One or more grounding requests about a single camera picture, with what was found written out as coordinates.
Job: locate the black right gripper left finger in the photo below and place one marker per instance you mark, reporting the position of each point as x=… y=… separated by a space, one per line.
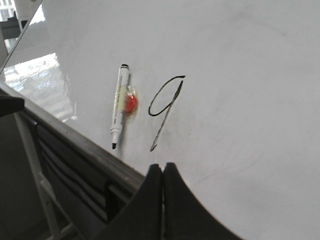
x=141 y=218

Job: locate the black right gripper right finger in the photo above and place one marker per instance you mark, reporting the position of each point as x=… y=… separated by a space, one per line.
x=185 y=217

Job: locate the white whiteboard marker black tip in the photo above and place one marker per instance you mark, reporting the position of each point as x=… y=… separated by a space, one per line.
x=119 y=105

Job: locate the red magnet taped to marker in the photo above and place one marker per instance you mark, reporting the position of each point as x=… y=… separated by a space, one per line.
x=131 y=101

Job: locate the grey aluminium whiteboard tray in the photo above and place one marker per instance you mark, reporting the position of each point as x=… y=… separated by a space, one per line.
x=80 y=165

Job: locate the black object at left edge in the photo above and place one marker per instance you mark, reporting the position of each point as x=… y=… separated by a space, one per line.
x=10 y=104

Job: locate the white stand leg frame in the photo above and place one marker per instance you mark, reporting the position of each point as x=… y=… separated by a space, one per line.
x=45 y=191

